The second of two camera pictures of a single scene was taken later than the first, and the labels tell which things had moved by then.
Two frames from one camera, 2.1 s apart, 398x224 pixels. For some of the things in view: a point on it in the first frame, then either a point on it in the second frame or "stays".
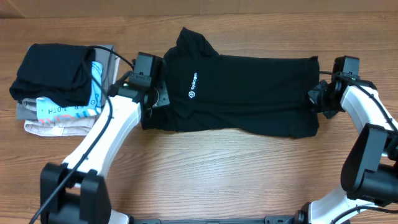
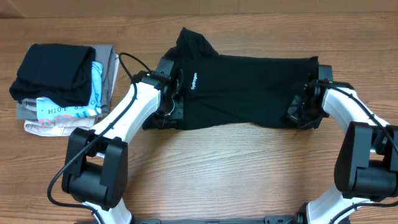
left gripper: x=163 y=94 → x=178 y=111
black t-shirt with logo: x=255 y=94 stays
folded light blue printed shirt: x=47 y=109 stays
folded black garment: x=57 y=73 stays
